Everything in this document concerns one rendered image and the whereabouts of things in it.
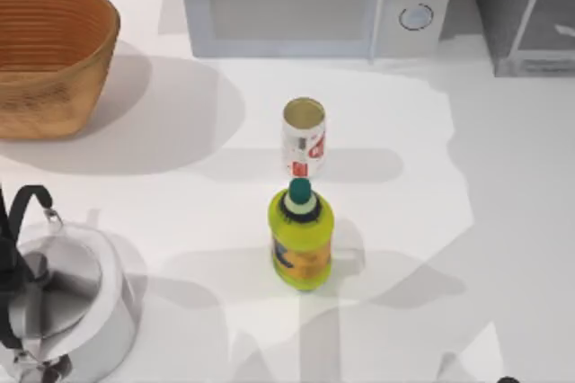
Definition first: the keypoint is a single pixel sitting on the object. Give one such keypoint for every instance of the red and white can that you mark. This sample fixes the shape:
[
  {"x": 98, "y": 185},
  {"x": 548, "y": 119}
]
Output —
[{"x": 303, "y": 145}]

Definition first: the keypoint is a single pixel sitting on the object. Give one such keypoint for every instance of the yellow-green bottle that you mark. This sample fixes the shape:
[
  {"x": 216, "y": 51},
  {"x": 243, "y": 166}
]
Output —
[{"x": 302, "y": 243}]

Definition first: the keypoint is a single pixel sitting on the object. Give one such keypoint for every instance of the microwave oven door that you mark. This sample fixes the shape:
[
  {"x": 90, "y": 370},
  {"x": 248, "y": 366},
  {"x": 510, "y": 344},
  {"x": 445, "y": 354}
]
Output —
[{"x": 287, "y": 1}]

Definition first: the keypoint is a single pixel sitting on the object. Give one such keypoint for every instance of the round microwave knob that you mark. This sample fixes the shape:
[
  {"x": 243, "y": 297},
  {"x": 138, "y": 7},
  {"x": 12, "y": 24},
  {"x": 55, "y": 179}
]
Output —
[{"x": 416, "y": 17}]

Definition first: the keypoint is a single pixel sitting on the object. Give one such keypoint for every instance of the pale microwave oven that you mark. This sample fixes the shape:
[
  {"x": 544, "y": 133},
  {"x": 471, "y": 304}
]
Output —
[{"x": 444, "y": 1}]

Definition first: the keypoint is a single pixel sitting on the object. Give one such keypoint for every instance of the brown woven basket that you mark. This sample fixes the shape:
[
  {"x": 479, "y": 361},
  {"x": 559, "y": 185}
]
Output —
[{"x": 54, "y": 82}]

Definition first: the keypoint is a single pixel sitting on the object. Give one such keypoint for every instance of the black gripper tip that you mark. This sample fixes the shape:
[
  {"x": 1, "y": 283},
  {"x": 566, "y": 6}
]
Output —
[{"x": 508, "y": 380}]

